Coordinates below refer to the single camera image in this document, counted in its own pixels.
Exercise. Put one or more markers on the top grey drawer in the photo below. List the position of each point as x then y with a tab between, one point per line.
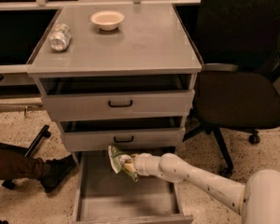
119	105

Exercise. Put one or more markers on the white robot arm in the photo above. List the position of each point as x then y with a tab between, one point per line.
257	201

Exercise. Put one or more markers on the black shoe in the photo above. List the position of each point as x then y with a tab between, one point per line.
55	171

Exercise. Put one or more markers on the green jalapeno chip bag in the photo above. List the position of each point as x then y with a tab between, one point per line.
117	159

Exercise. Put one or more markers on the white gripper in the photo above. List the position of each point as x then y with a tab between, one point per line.
142	162

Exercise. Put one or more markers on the white paper bowl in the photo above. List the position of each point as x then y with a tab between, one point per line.
107	20

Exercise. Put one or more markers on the crushed silver can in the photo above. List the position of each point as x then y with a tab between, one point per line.
60	37

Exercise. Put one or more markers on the bottom grey open drawer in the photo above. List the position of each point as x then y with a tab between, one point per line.
104	197

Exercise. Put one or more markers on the middle grey drawer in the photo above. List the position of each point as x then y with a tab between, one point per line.
126	139

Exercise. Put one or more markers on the grey drawer cabinet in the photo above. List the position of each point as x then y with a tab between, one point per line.
149	51

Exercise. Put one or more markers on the person's brown trouser leg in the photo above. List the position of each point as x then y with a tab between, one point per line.
13	165

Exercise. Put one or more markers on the black office chair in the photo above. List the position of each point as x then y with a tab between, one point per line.
237	41

